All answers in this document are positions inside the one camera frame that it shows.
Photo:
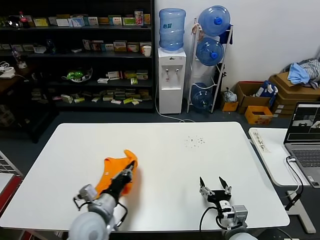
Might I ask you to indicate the upright blue water jug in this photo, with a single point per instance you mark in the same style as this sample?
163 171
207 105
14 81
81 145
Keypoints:
172 32

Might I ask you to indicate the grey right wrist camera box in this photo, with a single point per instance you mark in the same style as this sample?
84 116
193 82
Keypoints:
240 215

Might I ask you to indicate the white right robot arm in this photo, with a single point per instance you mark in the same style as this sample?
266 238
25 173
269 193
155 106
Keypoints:
237 233

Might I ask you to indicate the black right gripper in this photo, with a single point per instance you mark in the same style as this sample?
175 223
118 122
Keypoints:
218 196

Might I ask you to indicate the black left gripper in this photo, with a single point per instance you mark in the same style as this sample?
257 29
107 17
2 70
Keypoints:
120 183

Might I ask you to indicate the white red tall carton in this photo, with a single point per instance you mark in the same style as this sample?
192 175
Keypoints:
86 45

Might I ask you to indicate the dark blue bottle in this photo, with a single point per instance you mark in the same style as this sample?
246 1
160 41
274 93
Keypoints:
51 47

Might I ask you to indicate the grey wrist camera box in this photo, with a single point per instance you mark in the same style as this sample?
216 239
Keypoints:
87 192
240 215

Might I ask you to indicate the small yellow box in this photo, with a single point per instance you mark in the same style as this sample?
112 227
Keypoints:
229 107

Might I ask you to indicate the cream carton green band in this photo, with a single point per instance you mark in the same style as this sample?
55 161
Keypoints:
133 47

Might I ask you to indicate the red panel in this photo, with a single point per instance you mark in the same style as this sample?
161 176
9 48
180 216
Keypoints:
8 192

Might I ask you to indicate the pink printed tall carton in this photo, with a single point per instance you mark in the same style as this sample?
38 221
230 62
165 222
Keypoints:
139 18

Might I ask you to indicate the yellow labelled carton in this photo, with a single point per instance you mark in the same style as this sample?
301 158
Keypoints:
120 46

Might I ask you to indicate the white metal jug rack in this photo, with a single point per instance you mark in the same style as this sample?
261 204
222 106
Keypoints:
192 72

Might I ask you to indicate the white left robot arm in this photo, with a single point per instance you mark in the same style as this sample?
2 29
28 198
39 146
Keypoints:
95 222

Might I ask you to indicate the black shelving unit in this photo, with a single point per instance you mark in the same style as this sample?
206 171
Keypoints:
105 65

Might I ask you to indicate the white flat carton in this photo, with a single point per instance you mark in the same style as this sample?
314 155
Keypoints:
103 80

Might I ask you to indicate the clear plastic bottle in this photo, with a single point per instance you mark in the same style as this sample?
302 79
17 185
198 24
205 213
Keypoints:
19 58

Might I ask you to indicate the plain white carton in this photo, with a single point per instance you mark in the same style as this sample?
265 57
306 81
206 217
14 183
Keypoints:
63 22

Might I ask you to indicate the white labelled power strip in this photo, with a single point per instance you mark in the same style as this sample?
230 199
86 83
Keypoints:
260 141

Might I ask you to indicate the white water dispenser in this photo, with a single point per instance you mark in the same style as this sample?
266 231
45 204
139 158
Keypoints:
171 100

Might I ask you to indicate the yellow green flat carton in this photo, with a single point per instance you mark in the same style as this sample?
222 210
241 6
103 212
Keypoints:
41 22

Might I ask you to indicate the grey plastic bag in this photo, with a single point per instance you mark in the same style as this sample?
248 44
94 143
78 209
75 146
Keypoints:
229 96

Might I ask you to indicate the white carton green label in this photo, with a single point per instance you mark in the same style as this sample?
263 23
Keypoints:
115 21

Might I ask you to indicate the orange carton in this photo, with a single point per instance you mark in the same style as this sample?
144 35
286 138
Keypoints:
147 19

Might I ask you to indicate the small orange box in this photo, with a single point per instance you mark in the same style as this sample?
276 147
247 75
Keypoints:
258 120

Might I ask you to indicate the stacked brown cardboard boxes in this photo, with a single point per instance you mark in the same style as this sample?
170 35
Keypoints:
287 96

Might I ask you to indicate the white paper cup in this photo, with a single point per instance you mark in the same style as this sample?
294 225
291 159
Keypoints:
147 51

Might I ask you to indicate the blue white carton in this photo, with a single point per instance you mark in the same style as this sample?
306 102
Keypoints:
77 22

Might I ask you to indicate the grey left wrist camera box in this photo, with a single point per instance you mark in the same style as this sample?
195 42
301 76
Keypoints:
87 192

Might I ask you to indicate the open brown cardboard box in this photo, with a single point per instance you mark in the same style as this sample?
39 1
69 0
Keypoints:
246 102

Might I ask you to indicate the white desktop device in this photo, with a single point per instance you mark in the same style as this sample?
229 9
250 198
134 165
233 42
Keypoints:
7 72

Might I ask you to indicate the white side table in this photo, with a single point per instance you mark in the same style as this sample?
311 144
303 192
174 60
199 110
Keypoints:
272 162

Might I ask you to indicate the white carton teal stripe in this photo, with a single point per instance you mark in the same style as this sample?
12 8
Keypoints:
108 47

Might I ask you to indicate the blue white plastic bag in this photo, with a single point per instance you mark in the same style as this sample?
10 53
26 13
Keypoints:
266 91

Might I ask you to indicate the shiny dark round pot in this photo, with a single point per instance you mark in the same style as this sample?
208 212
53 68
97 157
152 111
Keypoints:
14 22

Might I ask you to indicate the white carton red print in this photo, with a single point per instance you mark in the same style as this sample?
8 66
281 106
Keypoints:
96 46

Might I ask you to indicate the bowl of green fruit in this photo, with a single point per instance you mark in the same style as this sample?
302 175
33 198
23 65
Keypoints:
77 75

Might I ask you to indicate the orange t-shirt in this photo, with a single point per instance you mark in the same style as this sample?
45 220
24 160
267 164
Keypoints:
112 170

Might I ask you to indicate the pink hanging cloth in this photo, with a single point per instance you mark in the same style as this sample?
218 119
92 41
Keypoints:
196 30

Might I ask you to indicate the grey laptop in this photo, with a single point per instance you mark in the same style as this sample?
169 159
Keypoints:
305 152

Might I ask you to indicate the cola bottle red label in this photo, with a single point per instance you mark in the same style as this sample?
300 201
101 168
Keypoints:
24 20

